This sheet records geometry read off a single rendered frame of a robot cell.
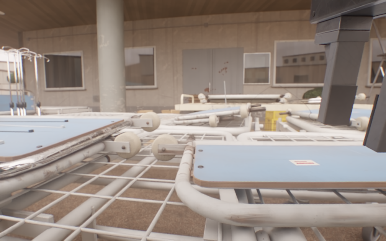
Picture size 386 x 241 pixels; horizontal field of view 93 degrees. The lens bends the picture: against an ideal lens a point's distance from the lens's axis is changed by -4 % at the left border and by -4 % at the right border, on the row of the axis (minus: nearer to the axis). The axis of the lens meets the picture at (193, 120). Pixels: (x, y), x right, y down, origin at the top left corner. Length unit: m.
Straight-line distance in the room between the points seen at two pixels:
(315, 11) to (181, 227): 1.02
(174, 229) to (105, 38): 4.46
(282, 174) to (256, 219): 0.11
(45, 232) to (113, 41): 4.73
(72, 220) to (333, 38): 0.43
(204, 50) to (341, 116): 6.25
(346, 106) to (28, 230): 0.46
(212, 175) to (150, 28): 6.84
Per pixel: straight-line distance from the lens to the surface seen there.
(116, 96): 4.80
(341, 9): 0.21
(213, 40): 6.54
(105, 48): 4.95
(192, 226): 1.11
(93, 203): 0.43
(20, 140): 0.51
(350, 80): 0.24
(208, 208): 0.22
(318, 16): 0.24
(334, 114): 0.24
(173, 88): 6.47
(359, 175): 0.36
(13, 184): 0.38
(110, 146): 0.50
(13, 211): 0.43
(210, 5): 6.29
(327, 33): 0.24
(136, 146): 0.48
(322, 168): 0.36
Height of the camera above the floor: 0.63
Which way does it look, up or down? 6 degrees down
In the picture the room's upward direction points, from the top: straight up
